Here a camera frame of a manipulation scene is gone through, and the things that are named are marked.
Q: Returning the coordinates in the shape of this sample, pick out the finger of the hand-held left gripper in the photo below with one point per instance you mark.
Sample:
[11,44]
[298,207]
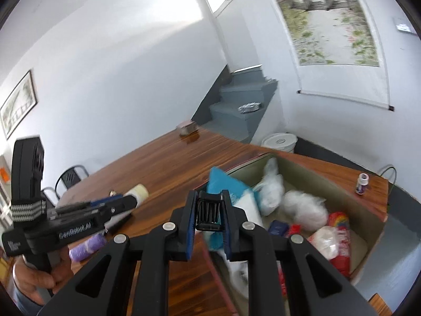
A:
[105,200]
[121,205]

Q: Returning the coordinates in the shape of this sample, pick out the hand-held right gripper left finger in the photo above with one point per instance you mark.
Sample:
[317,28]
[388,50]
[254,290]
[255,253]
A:
[189,233]

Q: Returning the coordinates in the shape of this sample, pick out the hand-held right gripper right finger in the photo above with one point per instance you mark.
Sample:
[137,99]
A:
[227,233]

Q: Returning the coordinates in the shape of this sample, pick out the cream white tube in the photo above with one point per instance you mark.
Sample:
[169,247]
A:
[138,192]

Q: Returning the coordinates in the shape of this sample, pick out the purple bag roll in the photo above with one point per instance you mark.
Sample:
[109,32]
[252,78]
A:
[85,249]

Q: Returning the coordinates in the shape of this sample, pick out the black ribbed clip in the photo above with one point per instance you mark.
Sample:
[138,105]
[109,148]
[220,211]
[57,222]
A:
[209,209]

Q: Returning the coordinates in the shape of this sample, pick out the small blue packet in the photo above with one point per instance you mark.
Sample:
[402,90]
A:
[278,227]

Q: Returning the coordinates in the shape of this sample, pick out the red snack packet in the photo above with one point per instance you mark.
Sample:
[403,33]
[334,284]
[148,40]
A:
[295,229]

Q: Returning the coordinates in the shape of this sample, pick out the pink storage box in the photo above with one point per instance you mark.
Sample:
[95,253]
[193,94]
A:
[329,184]

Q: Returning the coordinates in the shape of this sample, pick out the person's left forearm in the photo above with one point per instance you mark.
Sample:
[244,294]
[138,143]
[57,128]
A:
[24,306]

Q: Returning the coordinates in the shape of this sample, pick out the wooden desktop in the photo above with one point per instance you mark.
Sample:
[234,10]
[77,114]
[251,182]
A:
[164,164]

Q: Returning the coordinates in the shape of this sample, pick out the person's left hand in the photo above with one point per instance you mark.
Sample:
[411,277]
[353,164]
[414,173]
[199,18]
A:
[33,281]

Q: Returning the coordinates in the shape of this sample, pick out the teal towel packet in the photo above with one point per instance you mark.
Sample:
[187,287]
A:
[223,181]
[215,240]

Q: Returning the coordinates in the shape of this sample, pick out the black metal chair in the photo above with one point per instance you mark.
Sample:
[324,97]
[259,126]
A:
[70,177]

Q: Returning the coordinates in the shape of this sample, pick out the white plastic bag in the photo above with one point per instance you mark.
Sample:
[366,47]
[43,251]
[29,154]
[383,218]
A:
[271,184]
[306,209]
[324,242]

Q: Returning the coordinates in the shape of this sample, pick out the orange object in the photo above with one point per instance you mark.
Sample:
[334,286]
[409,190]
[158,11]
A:
[4,175]

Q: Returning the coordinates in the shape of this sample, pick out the white plastic bucket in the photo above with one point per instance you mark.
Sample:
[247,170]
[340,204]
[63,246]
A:
[279,142]

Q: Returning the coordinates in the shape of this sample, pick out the red rainbow print packet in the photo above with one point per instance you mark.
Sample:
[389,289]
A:
[340,237]

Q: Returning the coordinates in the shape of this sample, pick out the grey staircase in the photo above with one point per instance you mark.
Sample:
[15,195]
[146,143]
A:
[230,118]

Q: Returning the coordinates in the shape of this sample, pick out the metal ashtray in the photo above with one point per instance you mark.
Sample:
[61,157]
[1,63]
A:
[250,107]

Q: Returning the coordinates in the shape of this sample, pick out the small purple bottle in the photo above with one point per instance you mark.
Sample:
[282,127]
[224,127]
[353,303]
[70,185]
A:
[361,184]

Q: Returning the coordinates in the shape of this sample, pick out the wooden stool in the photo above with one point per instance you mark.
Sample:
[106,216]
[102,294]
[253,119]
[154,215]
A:
[380,306]

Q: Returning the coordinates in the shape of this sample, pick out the framed wall picture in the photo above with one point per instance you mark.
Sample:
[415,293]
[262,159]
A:
[18,105]

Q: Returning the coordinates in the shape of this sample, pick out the landscape wall scroll painting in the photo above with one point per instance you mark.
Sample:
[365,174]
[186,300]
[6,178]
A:
[329,23]

